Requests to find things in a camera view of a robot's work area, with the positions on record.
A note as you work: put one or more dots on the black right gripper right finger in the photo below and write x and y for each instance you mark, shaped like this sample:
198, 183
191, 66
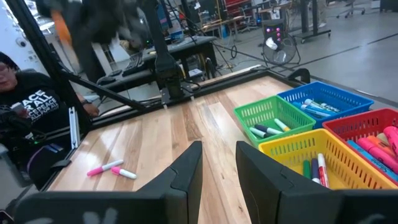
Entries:
273, 199

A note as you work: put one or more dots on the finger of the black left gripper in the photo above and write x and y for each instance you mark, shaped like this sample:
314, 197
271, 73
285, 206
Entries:
88, 59

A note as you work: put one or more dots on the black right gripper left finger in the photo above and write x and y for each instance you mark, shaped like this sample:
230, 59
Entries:
174, 202

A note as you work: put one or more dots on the green Expo fine marker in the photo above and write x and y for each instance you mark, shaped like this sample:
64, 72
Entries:
307, 169

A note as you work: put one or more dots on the violet fine-tip marker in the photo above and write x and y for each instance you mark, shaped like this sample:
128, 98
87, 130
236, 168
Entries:
315, 171

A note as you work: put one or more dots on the red Expo fine marker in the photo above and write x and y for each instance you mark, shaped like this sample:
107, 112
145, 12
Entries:
323, 172

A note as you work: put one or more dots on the purple fine-tip marker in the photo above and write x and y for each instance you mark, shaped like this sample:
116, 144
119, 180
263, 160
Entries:
269, 129

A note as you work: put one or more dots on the yellow fine-tip marker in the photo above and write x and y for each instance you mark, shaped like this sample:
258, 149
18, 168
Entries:
282, 125

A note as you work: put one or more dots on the blue Expo chisel marker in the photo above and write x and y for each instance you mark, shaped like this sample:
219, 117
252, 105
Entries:
323, 106

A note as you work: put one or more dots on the orange Sharpie highlighter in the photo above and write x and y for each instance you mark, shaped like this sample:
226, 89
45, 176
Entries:
381, 144

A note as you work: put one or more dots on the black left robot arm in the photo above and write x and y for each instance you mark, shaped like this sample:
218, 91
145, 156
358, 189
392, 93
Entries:
168, 71

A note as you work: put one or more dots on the black keyboard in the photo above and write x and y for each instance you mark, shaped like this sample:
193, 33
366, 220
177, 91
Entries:
133, 65

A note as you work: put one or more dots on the pink fine-tip marker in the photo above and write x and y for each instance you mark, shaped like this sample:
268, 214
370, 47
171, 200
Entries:
124, 172
102, 168

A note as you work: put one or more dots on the person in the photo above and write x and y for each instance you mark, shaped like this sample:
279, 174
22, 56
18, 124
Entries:
37, 102

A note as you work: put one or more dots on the yellow plastic basket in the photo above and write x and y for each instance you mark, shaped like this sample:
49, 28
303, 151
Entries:
342, 155

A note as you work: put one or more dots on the grey desk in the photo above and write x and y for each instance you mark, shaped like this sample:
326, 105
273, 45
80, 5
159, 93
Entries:
186, 46

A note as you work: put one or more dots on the green plastic basket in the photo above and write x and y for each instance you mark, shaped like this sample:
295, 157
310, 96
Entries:
267, 109

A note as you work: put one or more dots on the slim blue Sharpie highlighter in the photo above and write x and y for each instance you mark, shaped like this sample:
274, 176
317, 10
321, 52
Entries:
373, 161

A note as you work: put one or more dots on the red plastic basket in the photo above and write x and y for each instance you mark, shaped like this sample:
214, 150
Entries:
367, 119

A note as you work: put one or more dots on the blue plastic basket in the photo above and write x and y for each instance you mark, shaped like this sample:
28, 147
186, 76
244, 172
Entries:
342, 96

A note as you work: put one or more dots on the black floor fan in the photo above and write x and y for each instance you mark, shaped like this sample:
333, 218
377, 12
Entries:
280, 51

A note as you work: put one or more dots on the black box pink lights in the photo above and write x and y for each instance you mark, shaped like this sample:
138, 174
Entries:
273, 31

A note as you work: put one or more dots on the black standing desk leg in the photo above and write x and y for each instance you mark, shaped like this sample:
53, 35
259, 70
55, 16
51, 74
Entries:
311, 21

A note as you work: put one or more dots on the silver frame bracket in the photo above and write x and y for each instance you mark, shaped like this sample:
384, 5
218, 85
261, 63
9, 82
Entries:
74, 127

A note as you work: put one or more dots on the black curved bracket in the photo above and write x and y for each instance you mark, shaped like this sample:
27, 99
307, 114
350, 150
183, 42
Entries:
298, 74

